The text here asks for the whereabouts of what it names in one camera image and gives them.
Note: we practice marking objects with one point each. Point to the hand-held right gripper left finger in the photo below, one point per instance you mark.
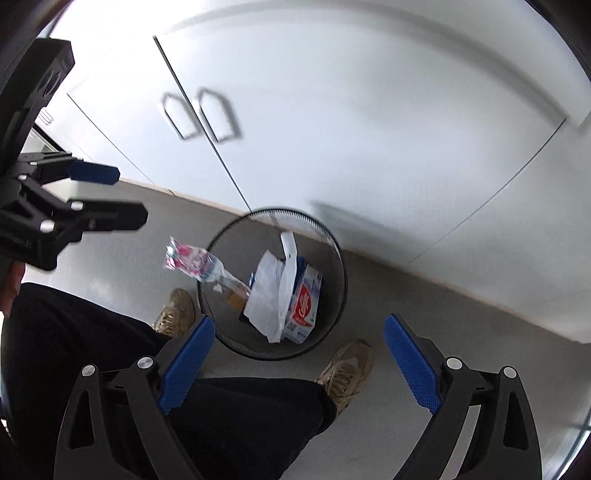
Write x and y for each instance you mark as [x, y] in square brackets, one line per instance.
[184, 364]

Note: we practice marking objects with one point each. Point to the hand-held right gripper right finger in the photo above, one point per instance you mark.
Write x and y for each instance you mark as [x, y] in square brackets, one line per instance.
[413, 364]

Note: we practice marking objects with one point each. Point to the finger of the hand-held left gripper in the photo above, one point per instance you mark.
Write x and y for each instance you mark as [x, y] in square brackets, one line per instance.
[111, 217]
[92, 173]

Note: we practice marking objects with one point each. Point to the clear pink printed wrapper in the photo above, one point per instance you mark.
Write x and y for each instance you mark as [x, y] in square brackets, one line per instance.
[194, 263]

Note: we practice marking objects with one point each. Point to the translucent white plastic bag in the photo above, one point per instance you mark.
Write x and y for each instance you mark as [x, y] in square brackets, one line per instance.
[268, 295]

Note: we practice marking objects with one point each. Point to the black mesh wastebasket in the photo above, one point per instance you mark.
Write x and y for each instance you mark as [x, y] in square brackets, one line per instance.
[332, 286]

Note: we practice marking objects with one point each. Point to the white carton with red label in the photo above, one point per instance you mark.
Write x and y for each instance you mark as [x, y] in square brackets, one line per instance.
[304, 304]

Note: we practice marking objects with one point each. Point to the person's left forearm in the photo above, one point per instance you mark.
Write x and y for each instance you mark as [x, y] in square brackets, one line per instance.
[10, 288]

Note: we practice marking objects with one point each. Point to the beige sneaker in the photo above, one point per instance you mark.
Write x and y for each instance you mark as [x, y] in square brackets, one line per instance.
[346, 374]
[175, 314]

